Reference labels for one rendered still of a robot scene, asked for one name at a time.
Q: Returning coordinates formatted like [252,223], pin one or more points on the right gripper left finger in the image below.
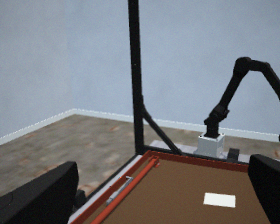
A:
[47,199]

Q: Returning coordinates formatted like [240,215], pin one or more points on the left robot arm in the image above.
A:
[240,70]

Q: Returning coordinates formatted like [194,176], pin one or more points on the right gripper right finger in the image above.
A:
[264,173]

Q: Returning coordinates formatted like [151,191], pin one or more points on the white rectangular label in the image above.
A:
[219,200]

